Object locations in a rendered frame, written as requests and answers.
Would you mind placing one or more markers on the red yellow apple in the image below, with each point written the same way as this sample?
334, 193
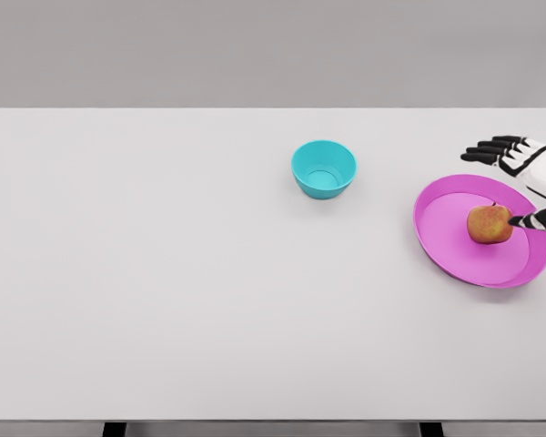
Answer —
488, 224

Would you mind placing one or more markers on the pink plate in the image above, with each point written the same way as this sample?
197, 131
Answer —
459, 246

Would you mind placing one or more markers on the blue bowl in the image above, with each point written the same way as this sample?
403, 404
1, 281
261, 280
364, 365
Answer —
323, 170

